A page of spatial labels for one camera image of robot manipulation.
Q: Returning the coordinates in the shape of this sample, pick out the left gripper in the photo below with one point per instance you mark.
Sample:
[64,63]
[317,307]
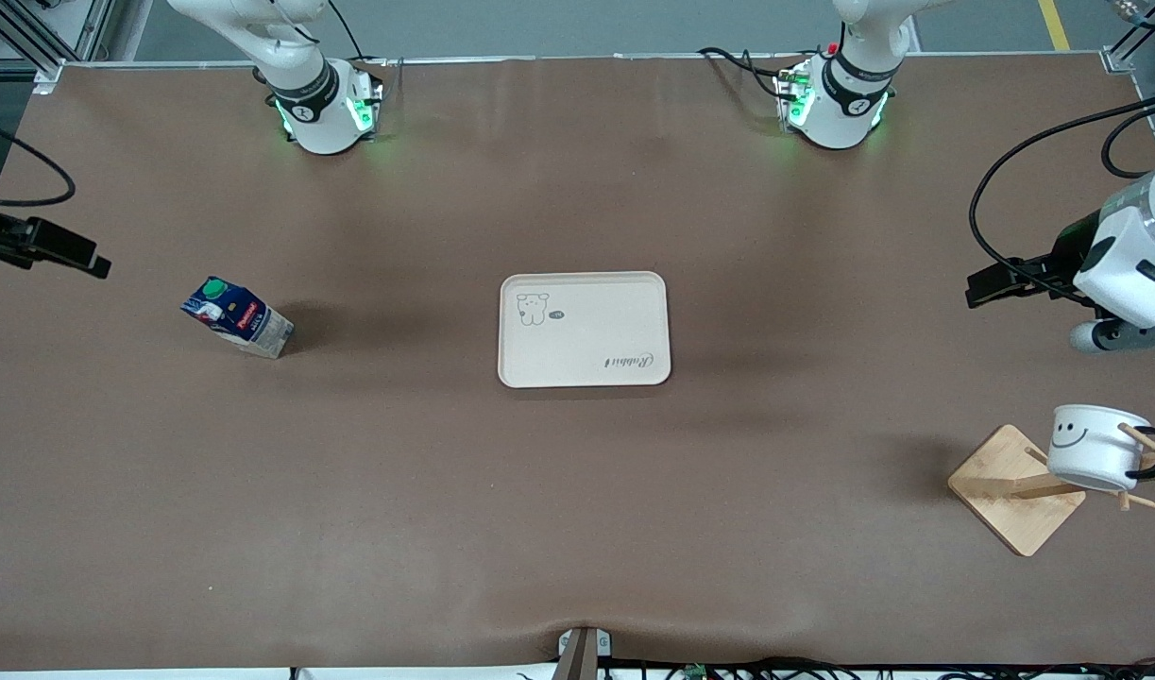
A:
[1068,251]

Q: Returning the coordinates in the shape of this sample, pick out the white smiley mug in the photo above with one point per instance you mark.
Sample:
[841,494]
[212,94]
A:
[1092,449]

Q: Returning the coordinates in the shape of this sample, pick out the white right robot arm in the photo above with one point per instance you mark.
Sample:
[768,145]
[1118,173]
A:
[317,104]

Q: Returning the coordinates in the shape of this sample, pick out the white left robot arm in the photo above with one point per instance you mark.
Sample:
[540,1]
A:
[837,109]

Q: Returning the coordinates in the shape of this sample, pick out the wooden mug rack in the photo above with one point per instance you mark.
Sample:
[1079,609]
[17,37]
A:
[1002,496]

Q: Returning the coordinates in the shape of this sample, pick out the brown table cover sheet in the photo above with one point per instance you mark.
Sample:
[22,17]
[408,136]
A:
[350,519]

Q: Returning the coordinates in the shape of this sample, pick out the cream plastic tray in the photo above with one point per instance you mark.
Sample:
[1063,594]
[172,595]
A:
[586,331]

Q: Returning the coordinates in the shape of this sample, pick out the aluminium frame profile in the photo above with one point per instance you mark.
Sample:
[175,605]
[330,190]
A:
[1120,59]
[43,47]

